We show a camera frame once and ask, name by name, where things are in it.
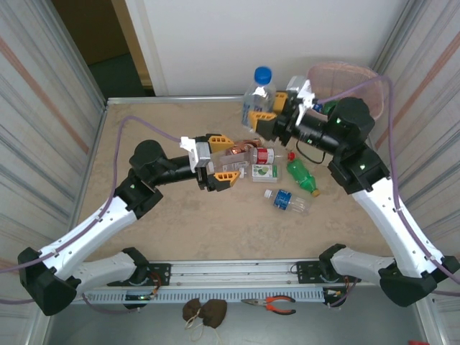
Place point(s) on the brown cloth pouch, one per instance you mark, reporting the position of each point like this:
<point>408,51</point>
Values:
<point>215,312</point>
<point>192,309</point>

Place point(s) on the clear bottle red label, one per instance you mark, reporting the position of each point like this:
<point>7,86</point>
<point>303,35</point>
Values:
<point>264,155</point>

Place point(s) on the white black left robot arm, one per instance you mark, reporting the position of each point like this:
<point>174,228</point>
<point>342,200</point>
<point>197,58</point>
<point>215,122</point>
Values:
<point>93,226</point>

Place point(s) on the copper brown label bottle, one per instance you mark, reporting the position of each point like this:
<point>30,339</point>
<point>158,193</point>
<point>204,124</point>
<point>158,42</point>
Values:
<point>244,148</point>

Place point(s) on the pink beige plastic bin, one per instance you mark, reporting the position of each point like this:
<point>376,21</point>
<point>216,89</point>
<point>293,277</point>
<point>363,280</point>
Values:
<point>341,77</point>

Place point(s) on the aluminium table side rail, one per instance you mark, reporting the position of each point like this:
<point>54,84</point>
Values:
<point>94,149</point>

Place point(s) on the lime picture label bottle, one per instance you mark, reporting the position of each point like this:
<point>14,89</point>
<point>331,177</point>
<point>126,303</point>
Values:
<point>266,172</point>

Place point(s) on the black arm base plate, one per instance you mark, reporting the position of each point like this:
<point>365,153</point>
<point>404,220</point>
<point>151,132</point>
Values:
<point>161,271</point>
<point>305,271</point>

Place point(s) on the small circuit board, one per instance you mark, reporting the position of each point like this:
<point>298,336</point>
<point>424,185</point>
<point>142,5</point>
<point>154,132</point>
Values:
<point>334,293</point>
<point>138,297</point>

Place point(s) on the blue label bottle white cap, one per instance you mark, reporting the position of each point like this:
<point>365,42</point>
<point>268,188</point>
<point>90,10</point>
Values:
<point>284,199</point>

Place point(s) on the brown wooden door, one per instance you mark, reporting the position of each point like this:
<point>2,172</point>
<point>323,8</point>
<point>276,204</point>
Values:
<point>90,28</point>

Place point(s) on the white door frame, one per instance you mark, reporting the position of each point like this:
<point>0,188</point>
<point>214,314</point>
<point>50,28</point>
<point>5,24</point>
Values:
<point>146,43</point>

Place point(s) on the clear bottle blue pattern label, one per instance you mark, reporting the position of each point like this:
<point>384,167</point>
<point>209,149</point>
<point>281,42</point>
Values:
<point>258,102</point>

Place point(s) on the red object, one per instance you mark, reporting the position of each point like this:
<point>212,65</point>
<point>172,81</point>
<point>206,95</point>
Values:
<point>417,343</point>

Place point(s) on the aluminium table edge rail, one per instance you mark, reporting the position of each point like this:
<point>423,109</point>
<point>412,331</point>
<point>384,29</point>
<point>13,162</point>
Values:
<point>179,98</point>

